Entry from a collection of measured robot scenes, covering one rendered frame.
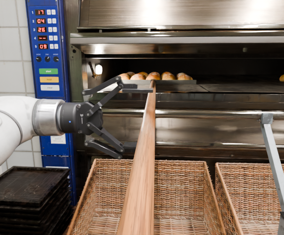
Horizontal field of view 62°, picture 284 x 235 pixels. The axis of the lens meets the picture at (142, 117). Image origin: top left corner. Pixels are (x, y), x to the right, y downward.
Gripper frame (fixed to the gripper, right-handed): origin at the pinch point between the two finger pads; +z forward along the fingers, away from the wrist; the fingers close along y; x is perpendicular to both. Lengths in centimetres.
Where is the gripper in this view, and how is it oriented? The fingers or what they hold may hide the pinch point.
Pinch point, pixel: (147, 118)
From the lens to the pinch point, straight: 56.9
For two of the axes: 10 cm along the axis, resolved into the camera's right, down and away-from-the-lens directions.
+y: 0.0, 9.7, 2.3
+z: 10.0, 0.1, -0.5
